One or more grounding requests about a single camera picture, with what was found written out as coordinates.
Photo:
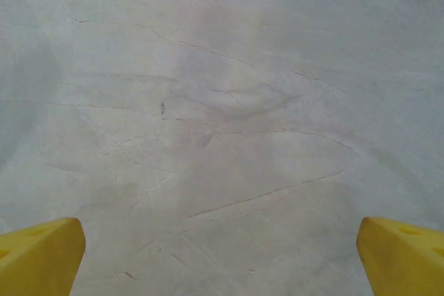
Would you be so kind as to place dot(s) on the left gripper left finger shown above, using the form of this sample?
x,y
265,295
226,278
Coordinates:
x,y
38,261

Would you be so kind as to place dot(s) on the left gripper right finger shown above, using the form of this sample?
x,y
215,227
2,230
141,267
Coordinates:
x,y
402,265

